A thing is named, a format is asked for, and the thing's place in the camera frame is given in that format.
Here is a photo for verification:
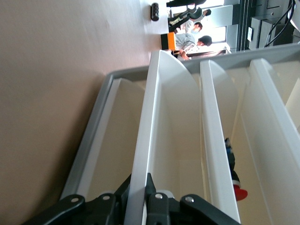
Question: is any person in dark jacket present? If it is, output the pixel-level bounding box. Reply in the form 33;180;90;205
167;7;212;32

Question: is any grey metal office cabinet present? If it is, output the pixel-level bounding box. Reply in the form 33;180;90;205
249;0;300;50

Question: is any person in white with mask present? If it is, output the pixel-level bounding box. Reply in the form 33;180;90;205
184;20;203;35

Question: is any white plastic drawer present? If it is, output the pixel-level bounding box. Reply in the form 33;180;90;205
77;78;146;202
123;50;202;225
241;58;300;225
200;60;249;225

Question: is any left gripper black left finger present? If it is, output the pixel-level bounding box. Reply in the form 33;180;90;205
22;174;132;225

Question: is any red and black object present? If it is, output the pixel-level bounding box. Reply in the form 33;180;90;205
224;137;248;202

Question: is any orange box black base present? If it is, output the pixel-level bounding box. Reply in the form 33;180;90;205
160;32;177;51

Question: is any person in grey shirt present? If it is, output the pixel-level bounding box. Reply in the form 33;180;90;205
175;32;213;61

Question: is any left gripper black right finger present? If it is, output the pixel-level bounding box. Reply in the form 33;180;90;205
144;172;241;225

